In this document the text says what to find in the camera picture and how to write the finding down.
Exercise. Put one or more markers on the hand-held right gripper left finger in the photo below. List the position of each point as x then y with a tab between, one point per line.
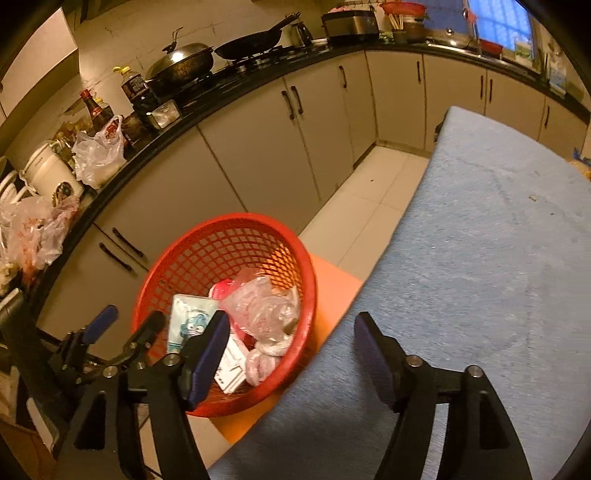
210	360

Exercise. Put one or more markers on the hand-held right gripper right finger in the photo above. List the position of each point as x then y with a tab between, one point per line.
374	350

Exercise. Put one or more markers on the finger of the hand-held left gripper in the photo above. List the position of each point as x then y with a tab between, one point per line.
104	318
147	330

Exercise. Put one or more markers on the white printed tissue packet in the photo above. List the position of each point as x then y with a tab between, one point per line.
189	314

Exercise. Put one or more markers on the clear plastic bag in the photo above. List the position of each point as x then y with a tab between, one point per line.
263	304

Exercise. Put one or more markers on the red plastic mesh basket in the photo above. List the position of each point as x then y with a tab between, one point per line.
221	240

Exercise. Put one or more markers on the pinkish knotted plastic bag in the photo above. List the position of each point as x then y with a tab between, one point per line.
265	360

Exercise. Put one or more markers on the pink wrapper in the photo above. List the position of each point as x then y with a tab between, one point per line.
221	290

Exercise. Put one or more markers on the orange stool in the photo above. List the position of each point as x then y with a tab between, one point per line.
332	286

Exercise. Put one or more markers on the blue tablecloth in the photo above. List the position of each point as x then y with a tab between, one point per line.
485	254

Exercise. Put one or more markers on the white electric cooker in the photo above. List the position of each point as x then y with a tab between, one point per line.
48	173

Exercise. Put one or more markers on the white red printed plastic bag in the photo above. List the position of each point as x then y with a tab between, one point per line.
99	157

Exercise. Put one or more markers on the dark sauce bottle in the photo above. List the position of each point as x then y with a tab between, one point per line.
96	113

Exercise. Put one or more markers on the small steel container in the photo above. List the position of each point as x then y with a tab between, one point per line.
164	115

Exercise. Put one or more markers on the beige kitchen base cabinets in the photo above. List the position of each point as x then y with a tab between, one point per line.
258	138

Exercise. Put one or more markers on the yellow capped oil bottle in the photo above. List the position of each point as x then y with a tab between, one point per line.
131	85

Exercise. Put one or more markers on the lidded steel wok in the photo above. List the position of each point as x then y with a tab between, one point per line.
182	62

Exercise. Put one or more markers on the blue yellow snack bag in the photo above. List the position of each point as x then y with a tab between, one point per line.
584	166

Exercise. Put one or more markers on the black gas stove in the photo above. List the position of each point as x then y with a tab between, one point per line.
272	59

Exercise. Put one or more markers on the black frying pan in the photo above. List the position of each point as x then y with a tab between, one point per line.
249	44

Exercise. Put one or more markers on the steel pot glass lid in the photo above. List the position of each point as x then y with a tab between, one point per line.
450	39

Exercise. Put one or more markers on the dark jar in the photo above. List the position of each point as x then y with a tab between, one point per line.
414	31

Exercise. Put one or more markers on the red plastic bowl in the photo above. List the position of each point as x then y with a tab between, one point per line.
489	48

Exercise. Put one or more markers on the chopstick holder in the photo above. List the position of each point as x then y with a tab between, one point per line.
397	27

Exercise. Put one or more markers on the steel electric kettle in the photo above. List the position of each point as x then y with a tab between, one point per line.
301	34

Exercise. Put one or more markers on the steel toaster oven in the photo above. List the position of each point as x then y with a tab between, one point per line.
348	25

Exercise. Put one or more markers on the tall white green carton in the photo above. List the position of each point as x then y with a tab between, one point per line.
557	71

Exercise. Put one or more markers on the small white green carton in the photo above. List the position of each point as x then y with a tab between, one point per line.
522	50

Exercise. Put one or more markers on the red plastic strainer basin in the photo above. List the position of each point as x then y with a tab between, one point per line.
404	8

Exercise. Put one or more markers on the blue lit window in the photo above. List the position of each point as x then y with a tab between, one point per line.
498	23

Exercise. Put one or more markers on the beige wall cabinets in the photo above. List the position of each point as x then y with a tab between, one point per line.
37	60

